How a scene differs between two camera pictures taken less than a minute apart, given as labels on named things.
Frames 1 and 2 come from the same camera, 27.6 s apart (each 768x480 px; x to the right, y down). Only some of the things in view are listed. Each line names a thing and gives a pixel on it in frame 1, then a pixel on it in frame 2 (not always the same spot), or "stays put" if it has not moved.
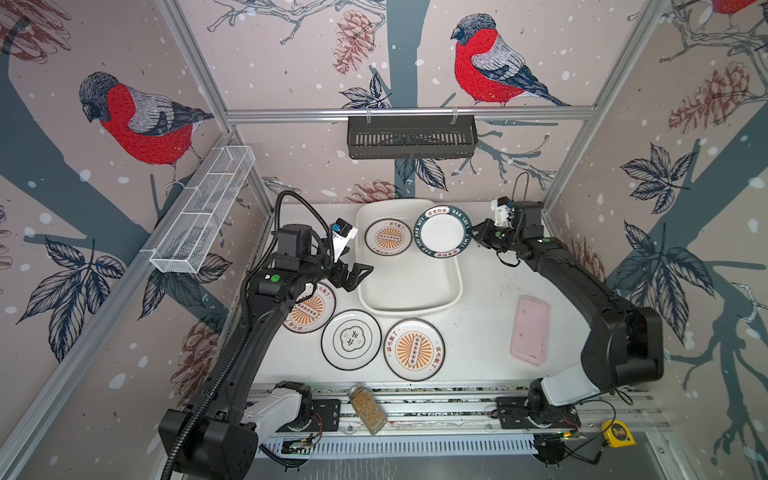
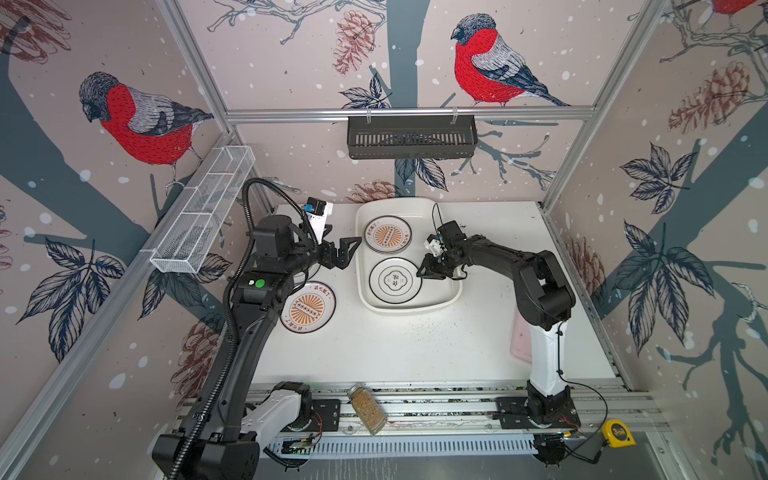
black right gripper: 485,237 → 431,267
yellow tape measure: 618,435 stays put
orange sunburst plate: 313,313 stays put
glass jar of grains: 372,416 stays put
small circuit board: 297,447 stays put
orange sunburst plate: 414,349 → 388,234
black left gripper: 352,279 → 330,260
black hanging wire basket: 416,136 stays put
